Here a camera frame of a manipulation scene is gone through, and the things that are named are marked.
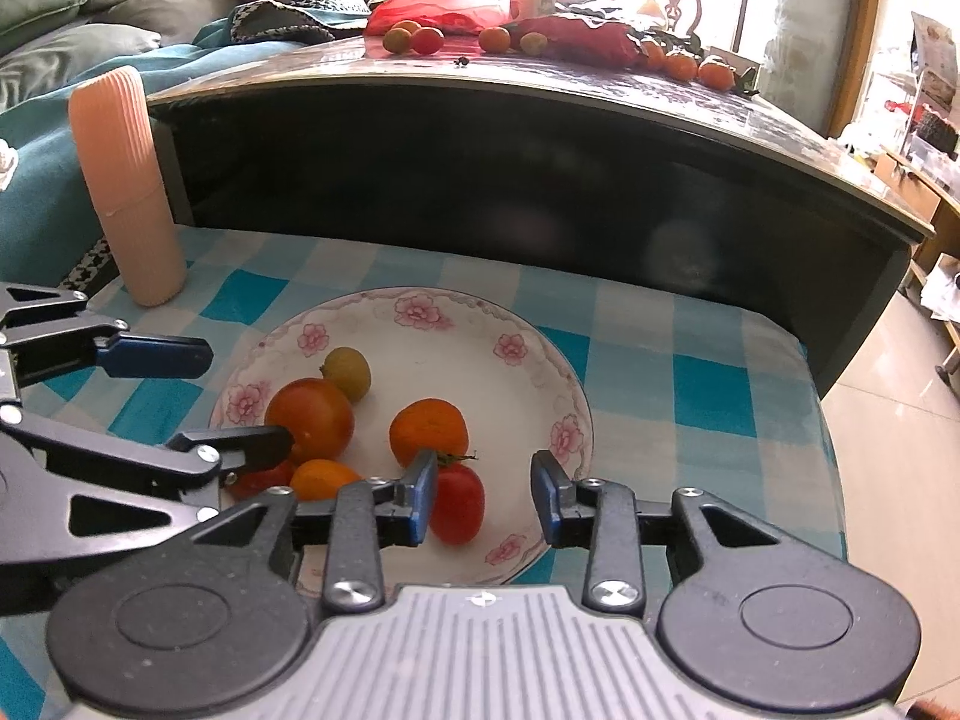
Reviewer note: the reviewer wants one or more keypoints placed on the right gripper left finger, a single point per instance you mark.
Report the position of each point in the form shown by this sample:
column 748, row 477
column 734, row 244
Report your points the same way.
column 363, row 518

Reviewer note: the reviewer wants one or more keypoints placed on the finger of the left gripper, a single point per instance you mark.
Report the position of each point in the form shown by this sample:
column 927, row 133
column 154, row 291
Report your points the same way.
column 72, row 498
column 49, row 332

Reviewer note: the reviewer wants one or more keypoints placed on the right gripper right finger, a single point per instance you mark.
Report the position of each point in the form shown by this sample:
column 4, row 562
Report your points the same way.
column 606, row 520

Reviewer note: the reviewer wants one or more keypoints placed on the smooth orange citrus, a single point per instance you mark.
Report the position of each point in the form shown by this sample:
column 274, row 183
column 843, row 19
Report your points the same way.
column 321, row 479

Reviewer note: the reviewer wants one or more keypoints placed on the stemmed red cherry tomato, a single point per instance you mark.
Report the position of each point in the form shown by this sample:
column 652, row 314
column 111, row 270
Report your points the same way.
column 459, row 505

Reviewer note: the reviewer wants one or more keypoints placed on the large red-orange tomato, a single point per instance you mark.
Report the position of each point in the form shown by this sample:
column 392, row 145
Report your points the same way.
column 318, row 417

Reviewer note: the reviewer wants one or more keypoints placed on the oval red cherry tomato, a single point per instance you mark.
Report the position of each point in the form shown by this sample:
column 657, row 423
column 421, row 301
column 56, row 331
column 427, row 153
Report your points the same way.
column 245, row 484

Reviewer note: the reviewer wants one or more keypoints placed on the bumpy orange tangerine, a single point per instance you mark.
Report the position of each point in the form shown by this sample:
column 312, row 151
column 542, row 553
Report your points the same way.
column 428, row 424

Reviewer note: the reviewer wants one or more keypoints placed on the green-brown longan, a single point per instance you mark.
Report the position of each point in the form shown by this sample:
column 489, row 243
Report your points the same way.
column 347, row 369

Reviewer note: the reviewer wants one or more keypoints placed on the teal sofa blanket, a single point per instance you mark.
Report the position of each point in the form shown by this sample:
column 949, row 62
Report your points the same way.
column 48, row 223

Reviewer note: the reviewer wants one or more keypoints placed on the blue checkered tablecloth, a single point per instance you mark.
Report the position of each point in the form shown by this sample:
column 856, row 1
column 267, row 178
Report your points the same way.
column 682, row 392

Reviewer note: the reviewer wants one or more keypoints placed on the white floral plate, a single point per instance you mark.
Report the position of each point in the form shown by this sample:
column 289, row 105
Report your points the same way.
column 519, row 386

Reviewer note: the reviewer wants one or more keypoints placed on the cream crumpled cloth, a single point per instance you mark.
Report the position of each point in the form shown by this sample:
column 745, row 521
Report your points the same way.
column 9, row 160

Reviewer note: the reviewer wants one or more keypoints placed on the pink ribbed cylinder vase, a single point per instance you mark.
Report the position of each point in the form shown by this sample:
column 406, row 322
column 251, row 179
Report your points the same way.
column 116, row 151

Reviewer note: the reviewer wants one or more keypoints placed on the dark coffee table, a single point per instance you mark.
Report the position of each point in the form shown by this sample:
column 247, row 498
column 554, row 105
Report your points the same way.
column 609, row 174

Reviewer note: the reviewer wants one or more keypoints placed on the red plastic bag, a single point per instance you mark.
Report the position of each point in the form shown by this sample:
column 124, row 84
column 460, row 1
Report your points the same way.
column 530, row 27

